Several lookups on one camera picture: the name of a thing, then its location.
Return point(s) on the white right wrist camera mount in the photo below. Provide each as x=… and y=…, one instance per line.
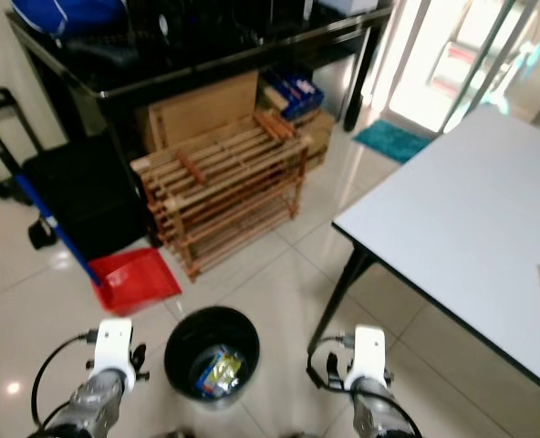
x=367, y=356

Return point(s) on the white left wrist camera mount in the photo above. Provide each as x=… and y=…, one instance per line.
x=113, y=349

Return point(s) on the black round rubbish bin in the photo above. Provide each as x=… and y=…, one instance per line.
x=181, y=347

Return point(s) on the small white box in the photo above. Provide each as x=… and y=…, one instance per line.
x=347, y=5

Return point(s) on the blue printed carton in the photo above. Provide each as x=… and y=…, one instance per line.
x=293, y=91

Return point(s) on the blue fabric bag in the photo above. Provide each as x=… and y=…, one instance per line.
x=65, y=14

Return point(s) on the wooden slatted shoe rack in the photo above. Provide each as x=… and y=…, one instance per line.
x=215, y=187

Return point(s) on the glass sliding door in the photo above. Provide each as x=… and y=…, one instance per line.
x=452, y=59

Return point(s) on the teal floor mat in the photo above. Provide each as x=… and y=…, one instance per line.
x=393, y=141

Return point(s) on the yellow and blue snack wrapper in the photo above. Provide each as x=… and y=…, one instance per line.
x=220, y=370

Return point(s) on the white table with black legs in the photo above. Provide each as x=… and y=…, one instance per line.
x=462, y=219

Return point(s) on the flat brown cardboard board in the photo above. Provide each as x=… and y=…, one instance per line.
x=197, y=109

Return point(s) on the black glossy console table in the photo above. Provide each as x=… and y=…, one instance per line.
x=197, y=55

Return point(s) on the black folding luggage trolley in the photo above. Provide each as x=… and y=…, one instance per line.
x=83, y=192

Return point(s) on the brown cardboard box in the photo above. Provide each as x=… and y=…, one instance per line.
x=317, y=137

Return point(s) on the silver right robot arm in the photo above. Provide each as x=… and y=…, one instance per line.
x=378, y=411

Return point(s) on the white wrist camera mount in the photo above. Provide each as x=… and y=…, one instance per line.
x=367, y=356
x=113, y=349

